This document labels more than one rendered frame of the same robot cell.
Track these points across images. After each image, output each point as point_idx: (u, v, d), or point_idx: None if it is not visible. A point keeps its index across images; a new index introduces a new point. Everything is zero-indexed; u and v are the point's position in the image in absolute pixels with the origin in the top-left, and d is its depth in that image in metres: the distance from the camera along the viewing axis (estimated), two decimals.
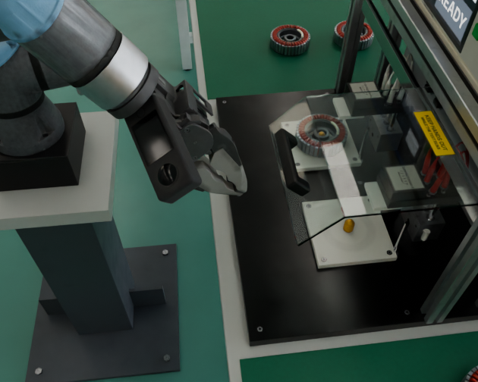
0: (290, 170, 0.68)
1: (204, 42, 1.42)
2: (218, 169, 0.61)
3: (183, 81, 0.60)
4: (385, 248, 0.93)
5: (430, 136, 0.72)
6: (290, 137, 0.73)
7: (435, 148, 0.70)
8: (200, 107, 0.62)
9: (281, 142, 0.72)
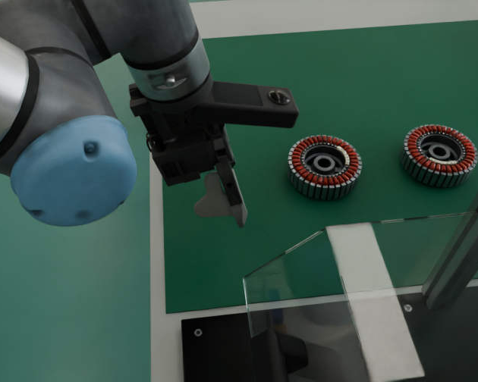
0: None
1: None
2: None
3: None
4: None
5: None
6: (289, 354, 0.28)
7: None
8: None
9: (268, 380, 0.27)
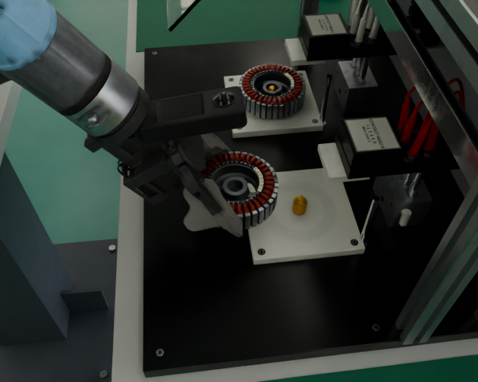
0: None
1: None
2: (213, 146, 0.63)
3: None
4: (349, 237, 0.67)
5: None
6: None
7: None
8: None
9: None
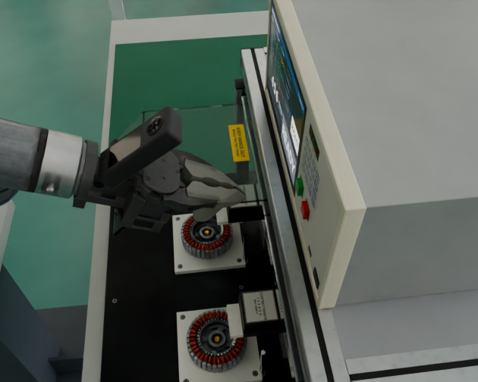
0: None
1: (114, 116, 1.39)
2: (202, 176, 0.63)
3: None
4: (252, 369, 0.90)
5: (234, 145, 0.87)
6: None
7: (234, 155, 0.86)
8: None
9: None
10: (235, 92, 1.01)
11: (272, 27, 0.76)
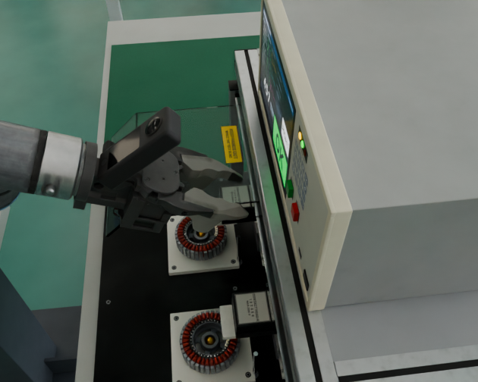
0: None
1: (109, 117, 1.39)
2: (202, 169, 0.64)
3: None
4: (244, 370, 0.90)
5: (227, 147, 0.87)
6: None
7: (227, 157, 0.86)
8: None
9: (105, 151, 0.87)
10: (229, 94, 1.01)
11: (264, 29, 0.76)
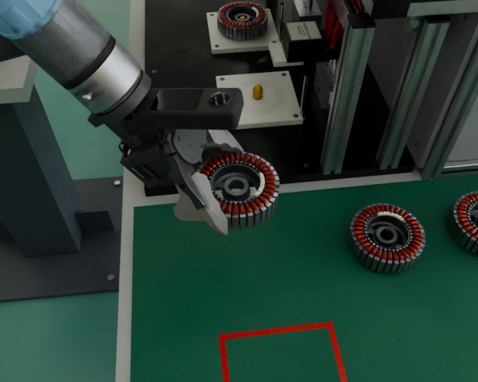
0: None
1: None
2: (221, 142, 0.63)
3: None
4: (292, 113, 0.93)
5: None
6: None
7: None
8: None
9: None
10: None
11: None
